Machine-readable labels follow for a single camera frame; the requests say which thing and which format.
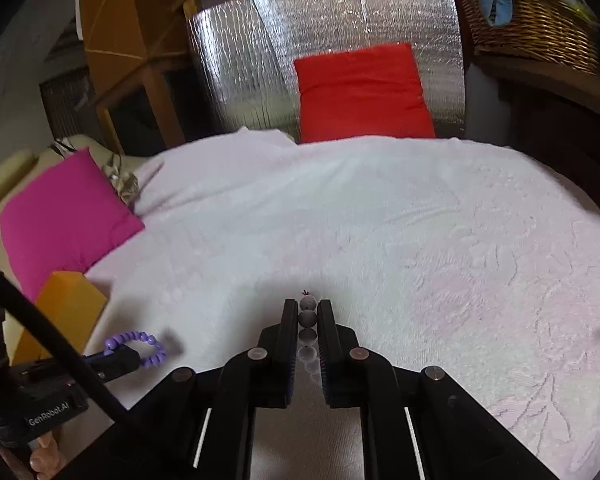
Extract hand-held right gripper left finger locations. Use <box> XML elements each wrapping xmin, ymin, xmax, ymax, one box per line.
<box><xmin>100</xmin><ymin>299</ymin><xmax>300</xmax><ymax>480</ymax></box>

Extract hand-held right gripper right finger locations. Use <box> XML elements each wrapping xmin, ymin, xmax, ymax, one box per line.
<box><xmin>318</xmin><ymin>299</ymin><xmax>556</xmax><ymax>480</ymax></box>

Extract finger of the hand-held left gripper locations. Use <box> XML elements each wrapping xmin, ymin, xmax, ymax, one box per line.
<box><xmin>82</xmin><ymin>346</ymin><xmax>142</xmax><ymax>381</ymax></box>

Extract purple bead bracelet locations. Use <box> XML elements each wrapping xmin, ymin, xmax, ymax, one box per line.
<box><xmin>103</xmin><ymin>329</ymin><xmax>169</xmax><ymax>367</ymax></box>

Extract white bead bracelet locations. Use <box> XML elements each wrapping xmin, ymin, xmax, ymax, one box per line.
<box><xmin>296</xmin><ymin>289</ymin><xmax>322</xmax><ymax>377</ymax></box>

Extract orange box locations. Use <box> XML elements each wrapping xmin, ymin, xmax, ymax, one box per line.
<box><xmin>12</xmin><ymin>270</ymin><xmax>110</xmax><ymax>367</ymax></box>

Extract person's left hand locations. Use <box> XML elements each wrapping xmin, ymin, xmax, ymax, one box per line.
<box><xmin>29</xmin><ymin>429</ymin><xmax>62</xmax><ymax>480</ymax></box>

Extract white embossed blanket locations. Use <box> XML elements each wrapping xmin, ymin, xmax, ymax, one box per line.
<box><xmin>80</xmin><ymin>127</ymin><xmax>600</xmax><ymax>480</ymax></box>

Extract magenta pillow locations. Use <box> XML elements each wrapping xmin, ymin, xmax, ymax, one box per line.
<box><xmin>0</xmin><ymin>147</ymin><xmax>146</xmax><ymax>302</ymax></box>

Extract crumpled clear plastic wrapper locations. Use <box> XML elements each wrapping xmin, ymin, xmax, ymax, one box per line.
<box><xmin>101</xmin><ymin>151</ymin><xmax>142</xmax><ymax>207</ymax></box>

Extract beige sofa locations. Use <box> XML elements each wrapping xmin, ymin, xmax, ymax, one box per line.
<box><xmin>0</xmin><ymin>132</ymin><xmax>167</xmax><ymax>273</ymax></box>

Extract dark mesh panel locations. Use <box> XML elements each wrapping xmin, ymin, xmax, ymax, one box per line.
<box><xmin>39</xmin><ymin>69</ymin><xmax>112</xmax><ymax>142</ymax></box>

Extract red pillow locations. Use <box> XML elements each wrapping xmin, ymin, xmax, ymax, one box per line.
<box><xmin>293</xmin><ymin>42</ymin><xmax>437</xmax><ymax>145</ymax></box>

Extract silver foil insulation sheet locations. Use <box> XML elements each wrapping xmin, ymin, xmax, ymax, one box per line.
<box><xmin>187</xmin><ymin>0</ymin><xmax>467</xmax><ymax>143</ymax></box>

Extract dark wooden cabinet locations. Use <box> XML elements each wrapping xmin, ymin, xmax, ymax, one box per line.
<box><xmin>466</xmin><ymin>50</ymin><xmax>600</xmax><ymax>243</ymax></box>

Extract wicker basket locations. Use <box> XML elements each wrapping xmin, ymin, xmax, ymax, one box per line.
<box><xmin>452</xmin><ymin>0</ymin><xmax>600</xmax><ymax>77</ymax></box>

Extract black cable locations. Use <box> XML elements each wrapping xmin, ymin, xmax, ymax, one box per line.
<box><xmin>0</xmin><ymin>256</ymin><xmax>146</xmax><ymax>436</ymax></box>

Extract wooden table frame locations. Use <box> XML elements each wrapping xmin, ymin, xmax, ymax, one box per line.
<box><xmin>94</xmin><ymin>50</ymin><xmax>193</xmax><ymax>157</ymax></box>

